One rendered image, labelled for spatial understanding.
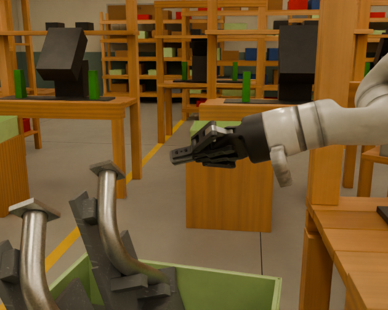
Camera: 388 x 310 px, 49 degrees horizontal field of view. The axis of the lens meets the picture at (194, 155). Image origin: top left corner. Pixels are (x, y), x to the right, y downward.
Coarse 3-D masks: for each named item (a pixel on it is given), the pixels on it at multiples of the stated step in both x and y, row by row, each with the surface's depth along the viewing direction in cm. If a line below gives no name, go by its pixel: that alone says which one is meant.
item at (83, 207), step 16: (80, 192) 71; (80, 208) 67; (96, 208) 68; (80, 224) 67; (96, 224) 69; (96, 240) 70; (128, 240) 81; (96, 256) 68; (96, 272) 68; (112, 304) 70; (128, 304) 75; (144, 304) 81; (160, 304) 79; (176, 304) 82
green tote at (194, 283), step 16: (64, 272) 83; (80, 272) 87; (176, 272) 86; (192, 272) 85; (208, 272) 84; (224, 272) 83; (240, 272) 83; (64, 288) 82; (96, 288) 92; (192, 288) 85; (208, 288) 84; (224, 288) 84; (240, 288) 83; (256, 288) 82; (272, 288) 81; (192, 304) 86; (208, 304) 85; (224, 304) 84; (240, 304) 84; (256, 304) 83; (272, 304) 73
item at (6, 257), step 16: (0, 256) 53; (16, 256) 53; (0, 272) 52; (16, 272) 52; (0, 288) 52; (16, 288) 54; (80, 288) 66; (16, 304) 53; (64, 304) 61; (80, 304) 65
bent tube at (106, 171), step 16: (112, 176) 70; (112, 192) 69; (112, 208) 67; (112, 224) 66; (112, 240) 66; (112, 256) 66; (128, 256) 68; (128, 272) 69; (144, 272) 73; (160, 272) 80
